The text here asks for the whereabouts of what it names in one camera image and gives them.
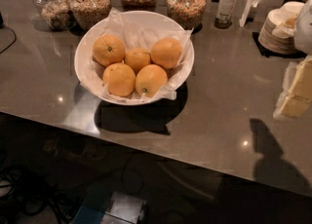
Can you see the stack of white plates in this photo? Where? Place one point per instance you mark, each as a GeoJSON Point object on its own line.
{"type": "Point", "coordinates": [274, 34]}

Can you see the glass jar of cereal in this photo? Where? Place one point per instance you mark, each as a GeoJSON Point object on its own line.
{"type": "Point", "coordinates": [187, 13]}

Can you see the white ceramic bowl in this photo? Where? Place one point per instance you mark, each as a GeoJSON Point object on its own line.
{"type": "Point", "coordinates": [85, 44]}

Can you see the glass jar of nuts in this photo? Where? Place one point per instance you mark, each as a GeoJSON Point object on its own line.
{"type": "Point", "coordinates": [89, 12]}

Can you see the white paper bowl liner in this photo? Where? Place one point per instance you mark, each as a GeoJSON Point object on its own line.
{"type": "Point", "coordinates": [136, 33]}

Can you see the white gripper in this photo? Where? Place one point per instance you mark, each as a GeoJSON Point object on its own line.
{"type": "Point", "coordinates": [304, 29]}

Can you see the grey box under table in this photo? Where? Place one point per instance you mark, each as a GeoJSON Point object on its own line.
{"type": "Point", "coordinates": [115, 208]}

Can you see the glass jar far left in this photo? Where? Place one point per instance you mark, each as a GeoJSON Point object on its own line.
{"type": "Point", "coordinates": [56, 13]}

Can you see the black mat under plates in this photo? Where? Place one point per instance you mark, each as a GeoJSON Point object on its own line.
{"type": "Point", "coordinates": [267, 53]}

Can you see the orange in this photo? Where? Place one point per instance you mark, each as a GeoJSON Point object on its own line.
{"type": "Point", "coordinates": [166, 52]}
{"type": "Point", "coordinates": [108, 49]}
{"type": "Point", "coordinates": [137, 58]}
{"type": "Point", "coordinates": [120, 79]}
{"type": "Point", "coordinates": [150, 79]}

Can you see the white card stand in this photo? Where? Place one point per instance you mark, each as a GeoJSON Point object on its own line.
{"type": "Point", "coordinates": [245, 14]}

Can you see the clear glass bottle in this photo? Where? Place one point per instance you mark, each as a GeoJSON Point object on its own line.
{"type": "Point", "coordinates": [224, 13]}

